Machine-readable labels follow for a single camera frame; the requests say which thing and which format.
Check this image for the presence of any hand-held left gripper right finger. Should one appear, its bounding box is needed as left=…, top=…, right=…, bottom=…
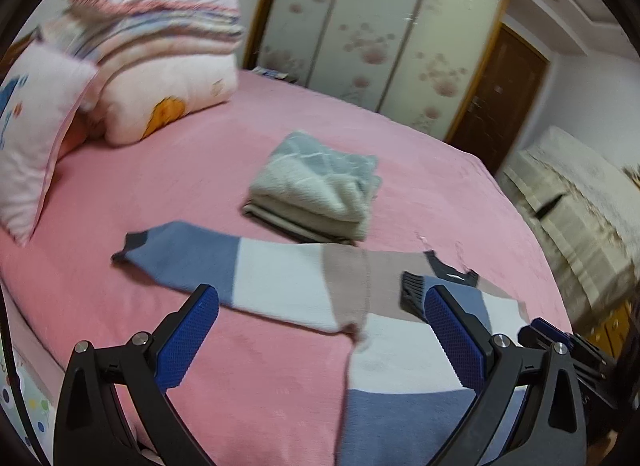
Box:
left=422, top=284, right=588, bottom=466

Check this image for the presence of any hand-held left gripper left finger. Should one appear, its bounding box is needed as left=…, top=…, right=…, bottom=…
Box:
left=52, top=284, right=221, bottom=466

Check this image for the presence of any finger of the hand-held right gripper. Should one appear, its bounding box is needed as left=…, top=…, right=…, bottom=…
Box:
left=516, top=317, right=573, bottom=350
left=399, top=270, right=429, bottom=321

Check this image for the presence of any colour-block knit sweater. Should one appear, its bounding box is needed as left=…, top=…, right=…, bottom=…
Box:
left=111, top=221, right=532, bottom=466

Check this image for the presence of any yellow wooden drawer cabinet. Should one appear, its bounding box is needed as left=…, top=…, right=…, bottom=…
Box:
left=582, top=293, right=638, bottom=352

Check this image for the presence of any cloth-covered side furniture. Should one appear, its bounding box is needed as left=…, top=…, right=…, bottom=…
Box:
left=501, top=125, right=640, bottom=329

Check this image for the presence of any pink bed sheet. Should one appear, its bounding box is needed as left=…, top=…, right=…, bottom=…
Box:
left=0, top=68, right=576, bottom=466

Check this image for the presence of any brown wooden door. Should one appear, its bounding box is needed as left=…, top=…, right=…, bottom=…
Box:
left=449, top=23, right=552, bottom=173

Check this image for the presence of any folded pink quilt orange print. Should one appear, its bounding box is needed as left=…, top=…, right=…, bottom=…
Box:
left=92, top=43, right=242, bottom=145

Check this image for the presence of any pink printed pillow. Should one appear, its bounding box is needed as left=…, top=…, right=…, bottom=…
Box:
left=0, top=40, right=101, bottom=247

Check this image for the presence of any floral sliding-door wardrobe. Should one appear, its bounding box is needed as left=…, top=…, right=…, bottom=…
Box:
left=242, top=0, right=512, bottom=143

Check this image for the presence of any blue white packet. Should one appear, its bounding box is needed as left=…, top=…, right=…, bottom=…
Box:
left=251, top=66, right=297, bottom=85

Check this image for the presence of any stack of folded quilts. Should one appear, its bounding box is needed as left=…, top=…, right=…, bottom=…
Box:
left=60, top=0, right=247, bottom=69

